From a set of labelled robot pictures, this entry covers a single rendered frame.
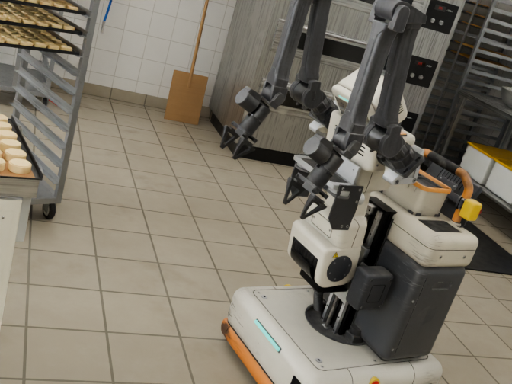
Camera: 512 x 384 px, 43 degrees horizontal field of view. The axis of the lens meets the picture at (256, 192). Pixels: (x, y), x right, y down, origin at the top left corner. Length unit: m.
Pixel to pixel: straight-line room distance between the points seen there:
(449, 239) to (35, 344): 1.52
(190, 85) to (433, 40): 1.99
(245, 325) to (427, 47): 3.39
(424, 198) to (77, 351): 1.38
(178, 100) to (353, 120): 3.84
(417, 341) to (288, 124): 2.91
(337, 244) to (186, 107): 3.56
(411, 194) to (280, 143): 2.84
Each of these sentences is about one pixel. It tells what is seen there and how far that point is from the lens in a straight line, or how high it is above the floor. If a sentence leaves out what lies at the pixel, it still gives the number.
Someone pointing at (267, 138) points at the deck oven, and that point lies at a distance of 5.11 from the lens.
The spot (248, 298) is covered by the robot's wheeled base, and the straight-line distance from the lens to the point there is 2.61.
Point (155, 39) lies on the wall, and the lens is 5.75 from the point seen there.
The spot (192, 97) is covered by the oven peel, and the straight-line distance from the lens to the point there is 5.64.
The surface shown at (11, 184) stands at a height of 0.87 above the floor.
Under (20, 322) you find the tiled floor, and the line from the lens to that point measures 2.68.
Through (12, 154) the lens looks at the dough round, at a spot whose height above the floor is 0.92.
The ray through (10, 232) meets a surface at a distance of 1.67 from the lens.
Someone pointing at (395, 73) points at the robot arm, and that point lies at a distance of 1.91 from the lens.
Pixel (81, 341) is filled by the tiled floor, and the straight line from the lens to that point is 2.62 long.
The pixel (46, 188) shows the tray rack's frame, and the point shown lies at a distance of 3.44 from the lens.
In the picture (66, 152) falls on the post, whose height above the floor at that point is 0.39.
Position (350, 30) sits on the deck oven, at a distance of 5.11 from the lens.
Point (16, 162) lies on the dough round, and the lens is 1.61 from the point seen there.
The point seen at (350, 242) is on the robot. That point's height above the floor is 0.70.
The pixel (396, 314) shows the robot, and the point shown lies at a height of 0.49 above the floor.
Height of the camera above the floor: 1.52
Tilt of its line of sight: 20 degrees down
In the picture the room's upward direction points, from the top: 17 degrees clockwise
